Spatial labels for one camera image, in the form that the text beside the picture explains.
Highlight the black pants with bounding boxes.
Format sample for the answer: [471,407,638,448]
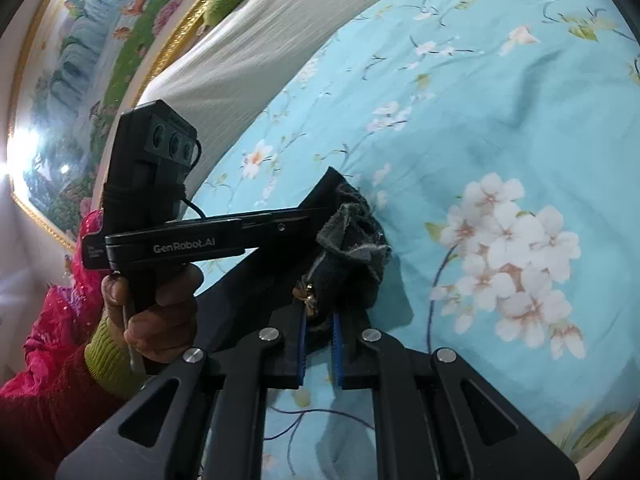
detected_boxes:
[192,166,417,362]

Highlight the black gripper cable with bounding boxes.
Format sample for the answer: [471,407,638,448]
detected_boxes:
[179,139,207,220]

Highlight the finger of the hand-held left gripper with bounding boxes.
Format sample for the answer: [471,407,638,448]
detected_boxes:
[242,207,331,252]

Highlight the gold framed landscape painting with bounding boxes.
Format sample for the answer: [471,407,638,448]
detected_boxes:
[7,0,263,253]

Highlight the person's pink clothing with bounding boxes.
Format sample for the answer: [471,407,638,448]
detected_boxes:
[0,207,108,396]

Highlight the person's left forearm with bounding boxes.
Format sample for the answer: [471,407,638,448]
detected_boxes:
[0,312,151,480]

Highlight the blue floral bedsheet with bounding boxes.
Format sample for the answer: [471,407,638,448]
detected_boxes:
[190,0,640,480]

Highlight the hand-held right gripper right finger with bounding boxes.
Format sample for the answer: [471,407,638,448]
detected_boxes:
[331,309,581,480]

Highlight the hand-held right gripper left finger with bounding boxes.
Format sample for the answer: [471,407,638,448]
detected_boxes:
[55,305,307,480]

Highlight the green plush toy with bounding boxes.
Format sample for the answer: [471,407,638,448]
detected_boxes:
[202,0,255,27]

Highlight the person's left hand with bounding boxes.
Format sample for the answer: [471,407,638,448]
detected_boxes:
[101,262,206,362]

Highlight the grey ribbed pillow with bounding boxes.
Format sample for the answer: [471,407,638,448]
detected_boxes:
[135,0,437,208]

